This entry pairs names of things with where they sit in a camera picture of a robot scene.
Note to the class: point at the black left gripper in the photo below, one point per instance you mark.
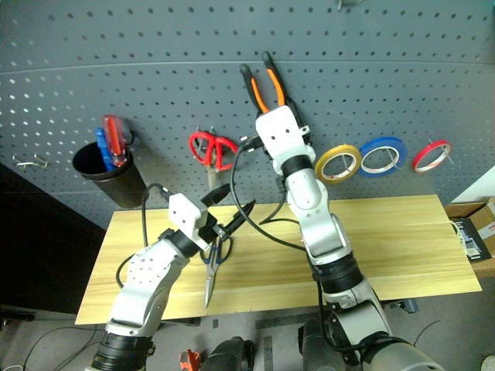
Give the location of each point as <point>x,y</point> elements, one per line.
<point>210,230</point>

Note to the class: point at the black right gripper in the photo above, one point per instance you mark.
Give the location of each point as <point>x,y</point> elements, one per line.
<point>252,143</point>

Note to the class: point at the orange and black pliers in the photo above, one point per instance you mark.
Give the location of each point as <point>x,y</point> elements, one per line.
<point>257,92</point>

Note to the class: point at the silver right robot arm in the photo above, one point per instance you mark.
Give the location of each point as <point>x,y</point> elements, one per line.
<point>321,224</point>

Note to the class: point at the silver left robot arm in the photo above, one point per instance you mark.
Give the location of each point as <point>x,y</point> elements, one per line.
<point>143,278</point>

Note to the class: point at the yellow tape roll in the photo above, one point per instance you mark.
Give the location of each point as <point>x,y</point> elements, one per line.
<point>320,164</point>

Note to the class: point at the metal pegboard hook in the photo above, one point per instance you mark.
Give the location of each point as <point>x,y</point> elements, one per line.
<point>444,152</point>
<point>347,158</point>
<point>40,160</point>
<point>23,164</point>
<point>205,129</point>
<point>395,160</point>

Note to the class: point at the blue tape roll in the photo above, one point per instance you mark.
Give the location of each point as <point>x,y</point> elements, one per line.
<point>381,142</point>

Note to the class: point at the red tape roll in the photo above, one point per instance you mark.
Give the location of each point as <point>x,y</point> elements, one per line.
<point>427,150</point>

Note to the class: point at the grey metal pegboard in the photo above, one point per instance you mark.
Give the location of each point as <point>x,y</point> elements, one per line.
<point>154,58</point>

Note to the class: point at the black round cup holder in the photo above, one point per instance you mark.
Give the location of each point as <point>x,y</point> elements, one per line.
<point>123,189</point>

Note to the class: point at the dark rounded shape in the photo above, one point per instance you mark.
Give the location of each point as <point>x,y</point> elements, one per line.
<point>232,353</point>

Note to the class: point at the orange and black object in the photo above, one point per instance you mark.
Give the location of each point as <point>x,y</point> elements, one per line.
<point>190,360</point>

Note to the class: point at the black printed packet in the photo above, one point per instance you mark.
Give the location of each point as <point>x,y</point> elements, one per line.
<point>470,239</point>

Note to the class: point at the brown cardboard box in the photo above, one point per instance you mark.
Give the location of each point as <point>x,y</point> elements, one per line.
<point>485,224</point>

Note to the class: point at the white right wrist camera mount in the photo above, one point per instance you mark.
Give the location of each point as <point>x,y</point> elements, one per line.
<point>280,131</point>

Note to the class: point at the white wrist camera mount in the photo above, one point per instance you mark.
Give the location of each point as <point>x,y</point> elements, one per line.
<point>185,212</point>
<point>280,131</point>

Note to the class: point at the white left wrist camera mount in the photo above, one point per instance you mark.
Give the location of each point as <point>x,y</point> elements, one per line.
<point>185,212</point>

